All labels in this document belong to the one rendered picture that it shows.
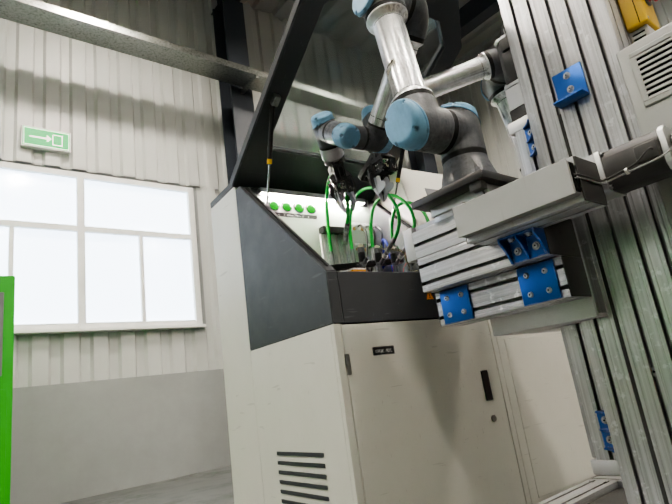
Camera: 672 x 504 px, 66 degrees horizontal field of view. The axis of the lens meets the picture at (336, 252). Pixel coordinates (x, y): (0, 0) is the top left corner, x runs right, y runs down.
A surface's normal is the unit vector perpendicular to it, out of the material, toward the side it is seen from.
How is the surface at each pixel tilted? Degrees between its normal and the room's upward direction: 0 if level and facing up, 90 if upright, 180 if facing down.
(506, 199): 90
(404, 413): 90
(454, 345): 90
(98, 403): 90
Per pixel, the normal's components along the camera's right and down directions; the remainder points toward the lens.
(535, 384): 0.54, -0.29
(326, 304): -0.83, -0.04
